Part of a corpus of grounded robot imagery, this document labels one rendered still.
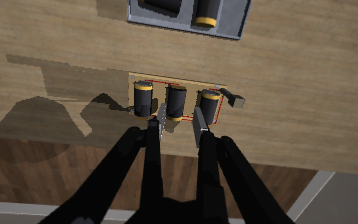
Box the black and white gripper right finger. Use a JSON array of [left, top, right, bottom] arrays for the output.
[[192, 107, 296, 224]]

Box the black battery with gold top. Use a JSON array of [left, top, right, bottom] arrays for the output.
[[140, 0, 182, 14], [134, 82, 153, 117], [195, 0, 221, 28], [199, 91, 220, 125], [166, 86, 187, 121]]

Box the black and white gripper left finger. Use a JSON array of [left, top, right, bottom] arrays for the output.
[[38, 103, 167, 224]]

